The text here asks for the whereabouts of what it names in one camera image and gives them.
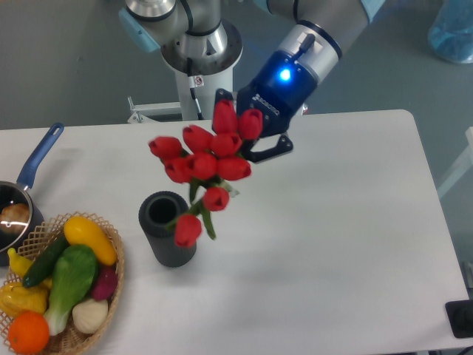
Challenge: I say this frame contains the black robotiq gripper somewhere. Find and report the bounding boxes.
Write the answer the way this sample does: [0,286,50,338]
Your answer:
[212,51,317,163]

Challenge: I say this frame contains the red tulip bouquet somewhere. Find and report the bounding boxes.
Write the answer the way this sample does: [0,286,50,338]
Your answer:
[148,99,264,248]

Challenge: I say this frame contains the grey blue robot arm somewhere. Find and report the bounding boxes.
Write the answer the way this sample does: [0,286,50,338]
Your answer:
[119,1,382,163]

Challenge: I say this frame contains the dark grey ribbed vase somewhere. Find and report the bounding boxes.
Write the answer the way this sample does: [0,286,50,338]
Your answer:
[138,191,197,268]

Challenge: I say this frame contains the yellow squash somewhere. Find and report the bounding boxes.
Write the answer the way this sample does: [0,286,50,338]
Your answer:
[64,216,118,266]

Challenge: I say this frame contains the purple red radish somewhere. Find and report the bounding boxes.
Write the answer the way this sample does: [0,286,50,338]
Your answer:
[90,266,118,301]

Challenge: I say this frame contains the green bok choy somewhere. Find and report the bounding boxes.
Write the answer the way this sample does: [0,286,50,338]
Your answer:
[44,245,98,337]

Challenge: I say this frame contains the dark green cucumber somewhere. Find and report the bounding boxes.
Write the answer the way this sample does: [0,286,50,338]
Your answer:
[22,234,69,288]

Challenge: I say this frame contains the white garlic bulb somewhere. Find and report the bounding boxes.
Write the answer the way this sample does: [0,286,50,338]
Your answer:
[72,298,108,334]

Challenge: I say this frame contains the brown bread roll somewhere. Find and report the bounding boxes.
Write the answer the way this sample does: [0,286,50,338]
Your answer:
[1,203,30,234]

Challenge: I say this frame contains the small yellow banana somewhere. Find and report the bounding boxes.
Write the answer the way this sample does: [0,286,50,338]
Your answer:
[7,248,33,277]

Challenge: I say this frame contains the black device at edge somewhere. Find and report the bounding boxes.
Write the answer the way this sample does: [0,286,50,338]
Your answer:
[445,300,473,339]

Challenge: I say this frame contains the yellow corn cob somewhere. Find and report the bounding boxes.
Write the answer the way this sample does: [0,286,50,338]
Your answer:
[1,282,48,318]

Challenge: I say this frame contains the orange fruit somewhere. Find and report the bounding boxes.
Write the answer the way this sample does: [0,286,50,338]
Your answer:
[7,311,50,354]

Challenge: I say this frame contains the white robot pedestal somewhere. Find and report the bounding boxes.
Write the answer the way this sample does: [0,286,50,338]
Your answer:
[126,21,262,124]

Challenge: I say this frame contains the white table leg frame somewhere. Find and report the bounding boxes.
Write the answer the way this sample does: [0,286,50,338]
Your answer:
[437,126,472,199]

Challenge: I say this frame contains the blue handled saucepan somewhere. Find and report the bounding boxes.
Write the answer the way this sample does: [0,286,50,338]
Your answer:
[1,123,64,267]

